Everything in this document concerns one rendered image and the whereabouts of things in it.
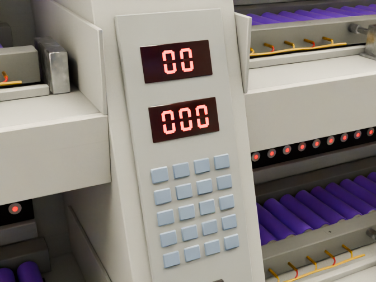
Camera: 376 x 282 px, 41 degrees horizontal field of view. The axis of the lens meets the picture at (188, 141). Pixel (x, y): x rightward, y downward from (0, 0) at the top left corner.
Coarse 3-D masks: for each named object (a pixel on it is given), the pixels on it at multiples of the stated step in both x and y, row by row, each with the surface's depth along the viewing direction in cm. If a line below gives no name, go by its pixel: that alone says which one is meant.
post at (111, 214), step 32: (32, 0) 46; (64, 0) 35; (96, 0) 29; (128, 0) 30; (160, 0) 31; (192, 0) 32; (224, 0) 33; (224, 32) 33; (128, 128) 30; (128, 160) 31; (64, 192) 48; (96, 192) 36; (128, 192) 31; (96, 224) 38; (128, 224) 31; (256, 224) 35; (128, 256) 31; (256, 256) 35
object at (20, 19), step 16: (0, 0) 46; (16, 0) 46; (0, 16) 46; (16, 16) 46; (32, 16) 47; (16, 32) 46; (32, 32) 47; (288, 176) 60; (48, 208) 49; (48, 224) 49; (64, 224) 49; (48, 240) 49; (64, 240) 49
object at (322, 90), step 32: (256, 0) 54; (288, 0) 56; (320, 0) 57; (352, 0) 57; (256, 32) 41; (288, 32) 43; (320, 32) 44; (352, 32) 46; (256, 64) 39; (288, 64) 41; (320, 64) 41; (352, 64) 41; (256, 96) 34; (288, 96) 36; (320, 96) 37; (352, 96) 38; (256, 128) 35; (288, 128) 37; (320, 128) 38; (352, 128) 40
